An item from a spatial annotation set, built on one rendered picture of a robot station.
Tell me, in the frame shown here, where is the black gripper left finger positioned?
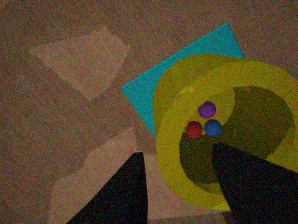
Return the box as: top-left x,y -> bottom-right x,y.
67,152 -> 148,224

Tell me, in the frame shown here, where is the red marble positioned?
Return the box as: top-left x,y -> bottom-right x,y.
185,121 -> 204,139

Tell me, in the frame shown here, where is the blue marble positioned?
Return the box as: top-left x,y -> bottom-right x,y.
204,119 -> 221,137

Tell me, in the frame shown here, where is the purple marble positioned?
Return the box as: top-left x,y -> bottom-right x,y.
198,100 -> 217,119

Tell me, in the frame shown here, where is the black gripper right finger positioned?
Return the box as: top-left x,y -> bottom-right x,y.
212,143 -> 298,224

